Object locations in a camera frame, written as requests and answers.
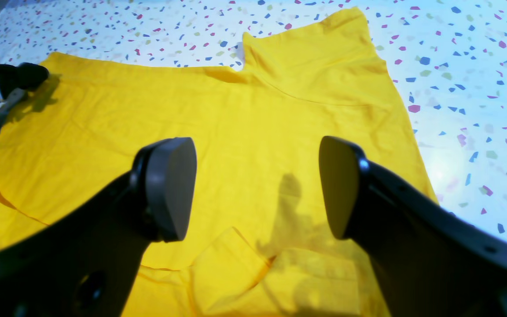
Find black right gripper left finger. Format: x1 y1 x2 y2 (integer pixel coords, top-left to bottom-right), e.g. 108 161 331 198
0 138 197 317

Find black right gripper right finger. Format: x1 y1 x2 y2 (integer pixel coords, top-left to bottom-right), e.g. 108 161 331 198
319 136 507 317

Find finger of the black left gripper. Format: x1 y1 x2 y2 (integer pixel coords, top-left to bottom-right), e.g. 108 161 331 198
0 63 50 93

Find yellow T-shirt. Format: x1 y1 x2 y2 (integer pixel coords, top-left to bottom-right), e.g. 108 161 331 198
0 8 435 317

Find terrazzo-patterned white tablecloth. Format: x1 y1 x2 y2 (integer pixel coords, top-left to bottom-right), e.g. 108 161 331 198
0 0 507 241

